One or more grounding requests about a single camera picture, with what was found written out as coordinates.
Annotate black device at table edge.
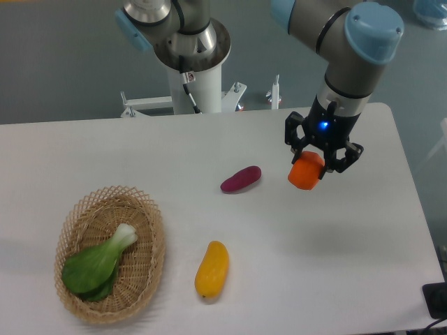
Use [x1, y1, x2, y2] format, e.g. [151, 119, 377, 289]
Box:
[422, 282, 446, 319]

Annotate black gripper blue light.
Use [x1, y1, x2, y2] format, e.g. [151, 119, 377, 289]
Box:
[284, 98, 364, 179]

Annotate blue object top right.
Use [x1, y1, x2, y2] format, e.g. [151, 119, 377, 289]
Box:
[413, 0, 446, 31]

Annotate yellow mango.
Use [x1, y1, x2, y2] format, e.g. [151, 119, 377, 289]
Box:
[194, 241, 230, 300]

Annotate black cable on pedestal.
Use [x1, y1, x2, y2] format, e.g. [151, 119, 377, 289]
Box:
[178, 54, 203, 114]

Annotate green bok choy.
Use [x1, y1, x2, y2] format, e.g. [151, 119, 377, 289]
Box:
[61, 223, 138, 302]

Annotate purple sweet potato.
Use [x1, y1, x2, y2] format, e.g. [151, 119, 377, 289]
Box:
[220, 165, 262, 193]

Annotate woven bamboo basket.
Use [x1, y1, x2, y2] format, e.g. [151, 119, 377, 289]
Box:
[54, 186, 166, 324]

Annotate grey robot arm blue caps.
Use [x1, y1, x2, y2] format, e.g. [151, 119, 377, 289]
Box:
[115, 1, 404, 174]

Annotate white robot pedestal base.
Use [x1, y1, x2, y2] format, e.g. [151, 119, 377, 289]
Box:
[119, 20, 284, 119]

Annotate orange fruit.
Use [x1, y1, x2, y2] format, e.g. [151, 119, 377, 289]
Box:
[288, 151, 324, 191]

